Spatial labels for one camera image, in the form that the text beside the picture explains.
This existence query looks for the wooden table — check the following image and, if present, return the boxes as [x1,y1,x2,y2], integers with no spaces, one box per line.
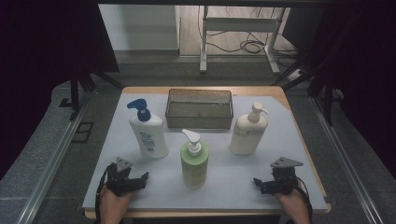
[83,85,332,220]

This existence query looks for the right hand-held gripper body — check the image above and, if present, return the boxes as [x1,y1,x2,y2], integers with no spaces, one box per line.
[261,156,304,196]

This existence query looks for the dark mesh basket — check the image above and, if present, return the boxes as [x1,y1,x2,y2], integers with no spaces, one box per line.
[164,88,234,131]

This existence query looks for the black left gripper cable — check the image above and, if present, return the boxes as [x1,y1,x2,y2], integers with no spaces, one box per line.
[93,162,114,224]

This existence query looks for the person's right hand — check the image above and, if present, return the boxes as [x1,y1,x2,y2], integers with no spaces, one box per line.
[275,186,309,217]

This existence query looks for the white bottle with blue pump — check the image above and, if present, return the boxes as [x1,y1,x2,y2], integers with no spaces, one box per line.
[126,98,170,160]

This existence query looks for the aluminium floor rail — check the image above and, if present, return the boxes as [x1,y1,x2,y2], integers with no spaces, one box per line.
[16,91,93,224]
[309,95,385,224]

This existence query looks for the white power strip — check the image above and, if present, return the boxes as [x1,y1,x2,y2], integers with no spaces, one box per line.
[287,69,305,82]

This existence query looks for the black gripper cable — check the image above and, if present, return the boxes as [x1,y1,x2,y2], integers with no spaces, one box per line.
[295,176,314,224]
[93,162,114,224]

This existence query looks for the black floor cables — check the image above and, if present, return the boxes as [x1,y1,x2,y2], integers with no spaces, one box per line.
[197,5,301,68]

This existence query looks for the green pump bottle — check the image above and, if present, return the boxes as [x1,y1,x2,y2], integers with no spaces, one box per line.
[179,128,210,190]

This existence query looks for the light grey table mat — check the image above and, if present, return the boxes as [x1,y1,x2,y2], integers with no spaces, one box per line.
[81,92,329,213]

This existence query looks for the person's left hand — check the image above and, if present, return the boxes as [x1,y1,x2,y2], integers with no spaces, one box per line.
[99,185,135,217]

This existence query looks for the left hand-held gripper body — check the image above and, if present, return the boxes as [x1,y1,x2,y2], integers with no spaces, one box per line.
[106,157,142,197]

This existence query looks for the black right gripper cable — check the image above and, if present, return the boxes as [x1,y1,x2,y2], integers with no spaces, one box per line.
[295,176,314,224]

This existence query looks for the dark curtain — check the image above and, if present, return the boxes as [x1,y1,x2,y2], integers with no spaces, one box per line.
[306,0,396,180]
[0,0,120,181]

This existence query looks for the black tripod stand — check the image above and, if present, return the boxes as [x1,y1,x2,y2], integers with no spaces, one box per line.
[68,70,125,121]
[271,12,347,127]

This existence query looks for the cream pump bottle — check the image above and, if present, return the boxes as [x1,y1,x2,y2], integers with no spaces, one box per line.
[228,102,270,156]

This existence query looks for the white cabinet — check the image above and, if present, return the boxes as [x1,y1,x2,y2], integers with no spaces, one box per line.
[97,4,182,58]

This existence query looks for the white desk frame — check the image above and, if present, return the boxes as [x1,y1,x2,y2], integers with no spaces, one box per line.
[199,5,282,76]

